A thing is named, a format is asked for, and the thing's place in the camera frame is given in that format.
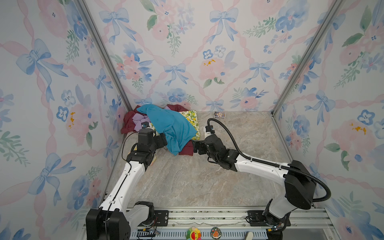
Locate lemon print cloth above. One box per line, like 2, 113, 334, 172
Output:
147, 108, 200, 145

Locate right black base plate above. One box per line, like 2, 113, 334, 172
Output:
245, 210, 291, 228

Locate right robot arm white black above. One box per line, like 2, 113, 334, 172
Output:
193, 135, 317, 232

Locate right aluminium corner post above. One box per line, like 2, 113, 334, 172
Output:
271, 0, 346, 116

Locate colourful round sticker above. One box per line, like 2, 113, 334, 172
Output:
186, 227, 202, 240

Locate small picture card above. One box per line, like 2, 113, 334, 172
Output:
214, 112, 226, 119

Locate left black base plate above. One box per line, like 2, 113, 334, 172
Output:
140, 210, 169, 228

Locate black corrugated cable hose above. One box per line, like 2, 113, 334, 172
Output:
206, 117, 332, 203

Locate teal cloth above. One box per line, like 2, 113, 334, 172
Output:
138, 105, 197, 156

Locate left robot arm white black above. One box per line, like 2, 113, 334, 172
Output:
86, 128, 168, 240

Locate lavender cloth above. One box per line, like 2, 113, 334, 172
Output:
132, 113, 150, 132

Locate left aluminium corner post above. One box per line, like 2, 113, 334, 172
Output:
74, 0, 133, 111

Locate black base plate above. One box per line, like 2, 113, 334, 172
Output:
245, 210, 291, 228
140, 210, 169, 228

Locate aluminium rail frame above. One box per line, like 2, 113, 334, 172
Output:
80, 207, 341, 240

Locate white small object front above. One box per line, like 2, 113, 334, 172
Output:
245, 232, 254, 240

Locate maroon cloth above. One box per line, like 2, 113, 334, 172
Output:
121, 103, 194, 156

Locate aluminium corner post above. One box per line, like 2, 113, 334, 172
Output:
74, 0, 133, 111
271, 0, 346, 116

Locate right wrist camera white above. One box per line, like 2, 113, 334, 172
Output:
205, 125, 215, 139

